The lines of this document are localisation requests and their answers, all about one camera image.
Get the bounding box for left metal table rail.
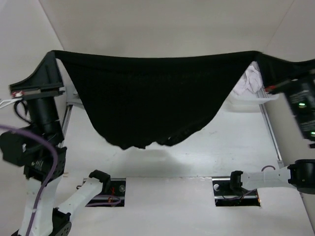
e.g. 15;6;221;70
62;105;73;137

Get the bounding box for folded grey tank top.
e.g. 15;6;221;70
65;84;84;109

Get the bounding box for white crumpled tank top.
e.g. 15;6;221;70
232;61;263;96

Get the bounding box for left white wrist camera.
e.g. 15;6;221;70
0;98;20;109

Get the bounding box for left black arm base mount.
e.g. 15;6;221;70
98;178;126;207

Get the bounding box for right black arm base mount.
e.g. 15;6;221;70
212;174;260;207

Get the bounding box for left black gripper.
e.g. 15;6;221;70
13;49;69;143

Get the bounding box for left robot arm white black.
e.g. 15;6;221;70
0;50;111;236

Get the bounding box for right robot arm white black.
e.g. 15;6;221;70
228;54;315;196

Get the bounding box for white plastic basket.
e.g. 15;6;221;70
227;89;279;112

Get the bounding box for black tank top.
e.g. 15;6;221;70
50;50;315;150

